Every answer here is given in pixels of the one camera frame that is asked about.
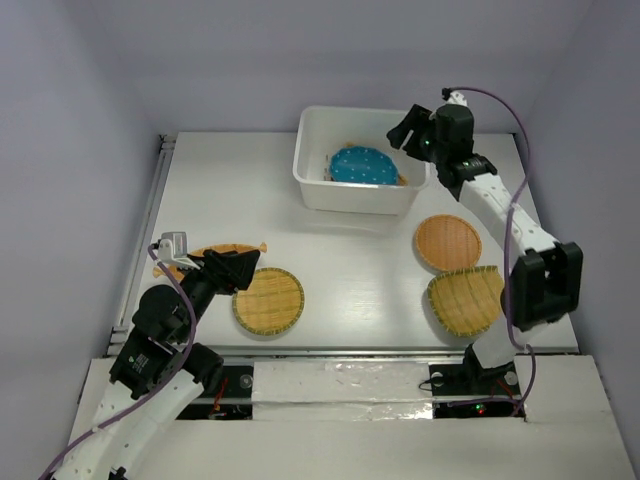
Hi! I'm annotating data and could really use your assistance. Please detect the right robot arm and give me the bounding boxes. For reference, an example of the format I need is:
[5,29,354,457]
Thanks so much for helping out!
[386,102,583,392]

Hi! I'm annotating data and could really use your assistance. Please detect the blue polka dot ceramic plate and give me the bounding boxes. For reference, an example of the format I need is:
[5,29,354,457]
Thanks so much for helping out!
[328,145,399,185]

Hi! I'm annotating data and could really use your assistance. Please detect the aluminium side rail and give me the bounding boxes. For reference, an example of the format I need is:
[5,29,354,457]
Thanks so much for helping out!
[104,134,178,358]

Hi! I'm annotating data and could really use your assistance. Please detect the round green-rimmed bamboo plate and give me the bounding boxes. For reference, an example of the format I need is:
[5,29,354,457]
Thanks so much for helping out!
[232,267,305,336]

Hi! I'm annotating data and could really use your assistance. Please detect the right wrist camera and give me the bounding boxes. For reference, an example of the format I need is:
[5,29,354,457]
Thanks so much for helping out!
[441,88,468,107]

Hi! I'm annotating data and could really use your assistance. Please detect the yellow fan-shaped bamboo plate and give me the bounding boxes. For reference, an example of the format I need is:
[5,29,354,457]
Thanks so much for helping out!
[426,265,504,338]

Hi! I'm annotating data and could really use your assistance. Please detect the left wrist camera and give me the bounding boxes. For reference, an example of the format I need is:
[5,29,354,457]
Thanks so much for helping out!
[156,231,191,267]

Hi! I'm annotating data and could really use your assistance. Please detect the white plastic bin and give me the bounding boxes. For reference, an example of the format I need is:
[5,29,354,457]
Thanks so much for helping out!
[292,106,431,215]

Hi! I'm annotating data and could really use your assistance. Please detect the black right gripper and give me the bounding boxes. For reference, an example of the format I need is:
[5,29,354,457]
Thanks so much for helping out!
[389,103,447,165]

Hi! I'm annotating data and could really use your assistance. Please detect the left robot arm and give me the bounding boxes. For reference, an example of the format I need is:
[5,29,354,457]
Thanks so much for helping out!
[42,241,261,479]

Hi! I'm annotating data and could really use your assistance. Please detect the round orange woven plate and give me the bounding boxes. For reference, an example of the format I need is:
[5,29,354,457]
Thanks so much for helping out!
[414,214,483,272]

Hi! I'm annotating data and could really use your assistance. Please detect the orange fan-shaped woven plate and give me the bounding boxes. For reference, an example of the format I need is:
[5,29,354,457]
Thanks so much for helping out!
[344,142,408,186]

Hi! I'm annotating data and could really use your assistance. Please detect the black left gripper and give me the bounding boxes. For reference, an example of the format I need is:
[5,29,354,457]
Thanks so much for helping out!
[176,247,260,341]

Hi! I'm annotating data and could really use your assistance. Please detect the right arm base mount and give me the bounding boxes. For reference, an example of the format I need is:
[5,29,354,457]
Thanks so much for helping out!
[418,348,525,419]

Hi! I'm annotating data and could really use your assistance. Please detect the orange fish-shaped woven plate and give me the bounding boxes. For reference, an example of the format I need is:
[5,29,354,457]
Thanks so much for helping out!
[168,242,268,281]

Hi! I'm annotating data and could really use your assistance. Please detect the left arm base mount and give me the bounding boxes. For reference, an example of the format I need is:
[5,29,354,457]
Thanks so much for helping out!
[177,359,254,421]

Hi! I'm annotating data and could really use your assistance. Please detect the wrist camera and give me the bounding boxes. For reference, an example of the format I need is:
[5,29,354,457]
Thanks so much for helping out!
[156,231,191,267]
[441,88,468,107]

